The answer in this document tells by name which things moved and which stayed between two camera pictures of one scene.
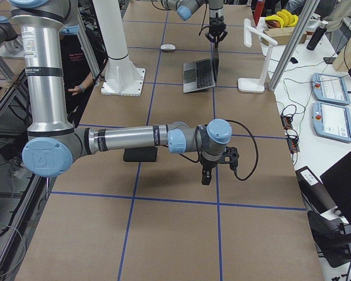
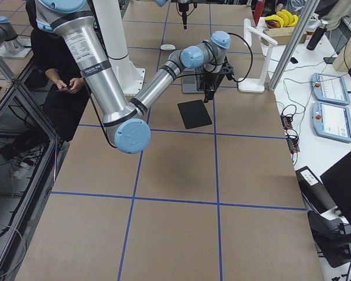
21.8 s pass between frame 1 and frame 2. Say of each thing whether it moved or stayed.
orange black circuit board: stayed
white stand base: stayed
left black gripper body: moved
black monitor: stayed
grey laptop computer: stayed
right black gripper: moved
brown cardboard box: stayed
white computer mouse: stayed
